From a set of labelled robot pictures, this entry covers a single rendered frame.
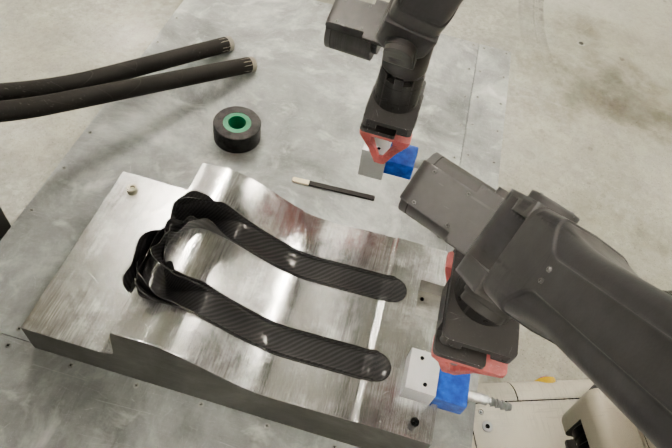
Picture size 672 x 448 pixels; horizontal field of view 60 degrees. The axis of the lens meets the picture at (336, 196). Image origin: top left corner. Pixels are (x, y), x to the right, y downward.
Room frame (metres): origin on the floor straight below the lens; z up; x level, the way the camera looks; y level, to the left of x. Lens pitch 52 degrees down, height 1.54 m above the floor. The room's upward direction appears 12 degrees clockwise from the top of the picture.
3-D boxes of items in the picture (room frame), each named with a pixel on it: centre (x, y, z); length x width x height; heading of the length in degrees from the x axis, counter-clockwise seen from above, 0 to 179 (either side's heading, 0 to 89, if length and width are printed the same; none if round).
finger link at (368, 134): (0.56, -0.05, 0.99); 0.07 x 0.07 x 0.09; 83
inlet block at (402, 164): (0.57, -0.09, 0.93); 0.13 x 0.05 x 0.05; 83
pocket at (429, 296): (0.38, -0.15, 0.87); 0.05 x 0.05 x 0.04; 85
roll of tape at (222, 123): (0.67, 0.19, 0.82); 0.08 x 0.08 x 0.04
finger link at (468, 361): (0.25, -0.15, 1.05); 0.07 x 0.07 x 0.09; 85
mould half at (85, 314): (0.35, 0.08, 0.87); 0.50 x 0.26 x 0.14; 85
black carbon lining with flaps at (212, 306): (0.34, 0.06, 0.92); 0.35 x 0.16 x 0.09; 85
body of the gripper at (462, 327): (0.27, -0.15, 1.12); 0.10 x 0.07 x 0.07; 175
